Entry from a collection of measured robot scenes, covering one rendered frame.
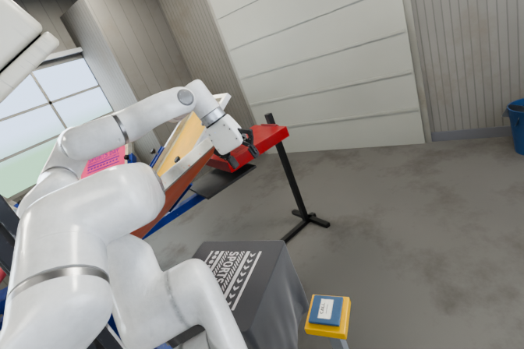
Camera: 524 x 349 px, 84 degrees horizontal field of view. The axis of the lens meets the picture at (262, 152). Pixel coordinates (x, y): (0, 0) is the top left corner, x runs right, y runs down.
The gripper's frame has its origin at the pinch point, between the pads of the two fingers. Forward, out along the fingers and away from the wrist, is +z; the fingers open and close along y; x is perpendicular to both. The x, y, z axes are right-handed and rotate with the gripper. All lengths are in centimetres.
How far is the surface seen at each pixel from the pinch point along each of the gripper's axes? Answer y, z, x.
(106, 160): -190, -40, 85
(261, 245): -37, 45, 19
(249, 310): -29, 47, -14
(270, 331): -30, 61, -13
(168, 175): -14.4, -10.6, -15.6
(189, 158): -14.4, -10.5, -4.9
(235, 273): -43, 43, 2
